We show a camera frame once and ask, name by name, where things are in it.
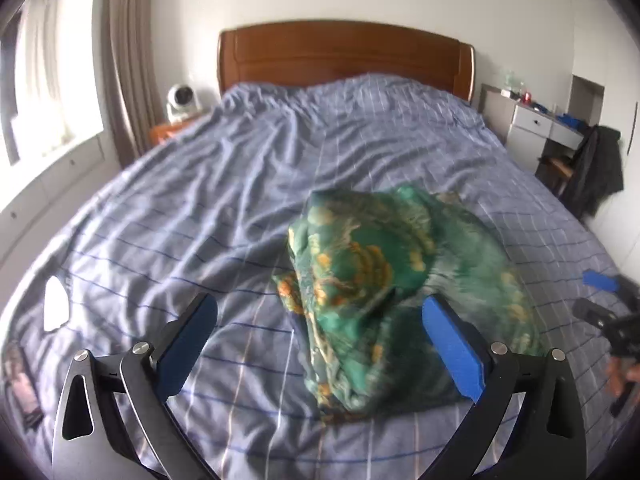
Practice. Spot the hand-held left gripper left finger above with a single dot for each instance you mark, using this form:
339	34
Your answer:
186	347

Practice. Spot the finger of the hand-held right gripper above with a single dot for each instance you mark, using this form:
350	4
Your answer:
602	281
595	312

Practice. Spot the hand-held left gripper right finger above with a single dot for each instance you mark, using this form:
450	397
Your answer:
457	352

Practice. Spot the green printed padded jacket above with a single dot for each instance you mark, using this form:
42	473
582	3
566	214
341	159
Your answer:
370	280

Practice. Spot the person's right hand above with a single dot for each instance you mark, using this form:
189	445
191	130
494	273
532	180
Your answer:
622	377

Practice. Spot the chair with black coat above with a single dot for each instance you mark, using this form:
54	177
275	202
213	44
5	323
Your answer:
597	170

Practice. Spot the wooden chair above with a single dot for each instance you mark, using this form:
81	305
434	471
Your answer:
555	167

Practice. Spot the bed with blue checked sheet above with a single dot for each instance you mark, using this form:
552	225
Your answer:
200	200

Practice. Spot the blue desk item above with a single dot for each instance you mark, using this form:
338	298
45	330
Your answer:
571	121

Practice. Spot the phone with pictured case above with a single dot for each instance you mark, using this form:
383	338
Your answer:
21	385

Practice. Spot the white grey desk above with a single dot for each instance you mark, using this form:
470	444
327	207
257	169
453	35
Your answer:
530	122

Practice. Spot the white window cabinet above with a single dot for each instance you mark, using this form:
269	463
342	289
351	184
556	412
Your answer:
55	195

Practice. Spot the white wardrobe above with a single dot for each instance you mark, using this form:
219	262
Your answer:
615	75

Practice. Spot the wooden nightstand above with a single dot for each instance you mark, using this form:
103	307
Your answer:
167	132

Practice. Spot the clear bottle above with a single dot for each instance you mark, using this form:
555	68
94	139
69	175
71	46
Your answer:
511	81

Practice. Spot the brown curtain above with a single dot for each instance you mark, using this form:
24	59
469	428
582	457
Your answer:
132	60

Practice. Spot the window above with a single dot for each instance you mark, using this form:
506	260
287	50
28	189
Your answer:
45	80

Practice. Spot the wooden bed headboard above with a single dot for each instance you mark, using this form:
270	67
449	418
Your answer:
345	52

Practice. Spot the white round camera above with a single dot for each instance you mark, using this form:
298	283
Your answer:
181	101

